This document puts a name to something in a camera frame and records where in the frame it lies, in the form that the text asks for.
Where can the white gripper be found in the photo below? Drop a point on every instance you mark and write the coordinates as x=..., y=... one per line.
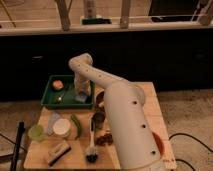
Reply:
x=81, y=85

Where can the blue grey sponge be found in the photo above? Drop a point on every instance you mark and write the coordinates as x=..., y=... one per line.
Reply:
x=81, y=98

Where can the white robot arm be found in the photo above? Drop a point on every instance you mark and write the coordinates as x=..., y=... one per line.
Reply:
x=134, y=141

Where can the green plastic tray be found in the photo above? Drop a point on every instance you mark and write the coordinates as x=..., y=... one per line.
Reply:
x=50, y=95

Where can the orange fruit toy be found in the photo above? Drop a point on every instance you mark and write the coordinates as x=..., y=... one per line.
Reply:
x=57, y=85

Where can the green cucumber toy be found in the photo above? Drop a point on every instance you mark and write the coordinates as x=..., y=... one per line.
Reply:
x=77, y=123

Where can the grey plastic spatula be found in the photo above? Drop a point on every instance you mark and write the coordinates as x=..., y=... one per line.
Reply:
x=53, y=118

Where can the white round bowl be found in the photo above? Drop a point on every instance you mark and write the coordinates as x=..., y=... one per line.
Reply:
x=62, y=127

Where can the brown grape cluster toy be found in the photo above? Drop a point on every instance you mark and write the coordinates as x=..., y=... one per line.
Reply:
x=104, y=139

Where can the dark green box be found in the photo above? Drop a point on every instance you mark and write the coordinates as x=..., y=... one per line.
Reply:
x=91, y=21

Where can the green plastic cup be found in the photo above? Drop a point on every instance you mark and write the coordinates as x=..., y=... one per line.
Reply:
x=36, y=133

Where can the black pole stand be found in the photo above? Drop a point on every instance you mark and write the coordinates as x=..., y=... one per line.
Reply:
x=17, y=146

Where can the orange plastic bowl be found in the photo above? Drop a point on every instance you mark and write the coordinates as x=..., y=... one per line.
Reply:
x=159, y=143

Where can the black monitor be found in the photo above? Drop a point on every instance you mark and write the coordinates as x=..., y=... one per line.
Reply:
x=172, y=10

